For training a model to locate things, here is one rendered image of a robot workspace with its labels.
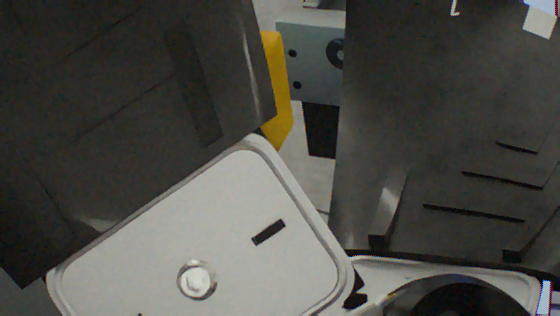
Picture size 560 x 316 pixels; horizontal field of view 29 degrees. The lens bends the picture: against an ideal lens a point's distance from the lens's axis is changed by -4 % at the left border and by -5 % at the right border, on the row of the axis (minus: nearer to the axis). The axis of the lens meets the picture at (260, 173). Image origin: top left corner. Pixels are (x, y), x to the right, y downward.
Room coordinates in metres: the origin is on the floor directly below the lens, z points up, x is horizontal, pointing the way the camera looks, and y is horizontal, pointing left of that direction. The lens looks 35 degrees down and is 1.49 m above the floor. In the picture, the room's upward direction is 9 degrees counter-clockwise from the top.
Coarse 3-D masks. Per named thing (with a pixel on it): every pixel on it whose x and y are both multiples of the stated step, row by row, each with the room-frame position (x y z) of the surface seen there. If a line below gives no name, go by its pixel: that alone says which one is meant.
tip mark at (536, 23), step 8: (536, 8) 0.55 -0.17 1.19; (528, 16) 0.54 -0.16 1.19; (536, 16) 0.54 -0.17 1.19; (544, 16) 0.54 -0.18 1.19; (552, 16) 0.54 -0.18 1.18; (528, 24) 0.53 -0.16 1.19; (536, 24) 0.53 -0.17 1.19; (544, 24) 0.53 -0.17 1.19; (552, 24) 0.53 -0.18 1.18; (536, 32) 0.52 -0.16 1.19; (544, 32) 0.52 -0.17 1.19
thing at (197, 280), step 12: (192, 264) 0.29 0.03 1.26; (204, 264) 0.29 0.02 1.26; (180, 276) 0.28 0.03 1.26; (192, 276) 0.29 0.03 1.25; (204, 276) 0.28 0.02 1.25; (216, 276) 0.28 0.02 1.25; (180, 288) 0.28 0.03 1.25; (192, 288) 0.28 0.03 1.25; (204, 288) 0.28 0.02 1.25; (192, 300) 0.28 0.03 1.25
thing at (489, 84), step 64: (384, 0) 0.55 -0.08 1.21; (512, 0) 0.55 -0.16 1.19; (384, 64) 0.49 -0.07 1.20; (448, 64) 0.49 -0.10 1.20; (512, 64) 0.49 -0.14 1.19; (384, 128) 0.44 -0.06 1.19; (448, 128) 0.44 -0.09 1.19; (512, 128) 0.43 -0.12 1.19; (384, 192) 0.39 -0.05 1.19; (448, 192) 0.39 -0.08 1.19; (512, 192) 0.38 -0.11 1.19; (384, 256) 0.36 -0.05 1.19; (448, 256) 0.35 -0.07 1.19; (512, 256) 0.34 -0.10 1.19
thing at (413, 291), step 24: (408, 288) 0.25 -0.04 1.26; (432, 288) 0.25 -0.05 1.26; (456, 288) 0.26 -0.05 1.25; (480, 288) 0.26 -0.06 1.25; (384, 312) 0.24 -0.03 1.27; (408, 312) 0.24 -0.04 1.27; (432, 312) 0.24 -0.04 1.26; (456, 312) 0.25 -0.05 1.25; (480, 312) 0.26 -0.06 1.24; (504, 312) 0.26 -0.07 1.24; (528, 312) 0.26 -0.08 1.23
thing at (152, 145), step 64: (0, 0) 0.34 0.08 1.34; (64, 0) 0.34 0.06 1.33; (128, 0) 0.34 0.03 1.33; (192, 0) 0.34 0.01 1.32; (0, 64) 0.33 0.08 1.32; (64, 64) 0.33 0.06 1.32; (128, 64) 0.32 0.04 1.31; (192, 64) 0.32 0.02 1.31; (256, 64) 0.32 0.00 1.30; (0, 128) 0.31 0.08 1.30; (64, 128) 0.31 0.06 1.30; (128, 128) 0.31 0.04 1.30; (192, 128) 0.31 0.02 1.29; (256, 128) 0.31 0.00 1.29; (0, 192) 0.30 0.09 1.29; (64, 192) 0.30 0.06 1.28; (128, 192) 0.30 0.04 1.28; (0, 256) 0.29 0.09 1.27; (64, 256) 0.29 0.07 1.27
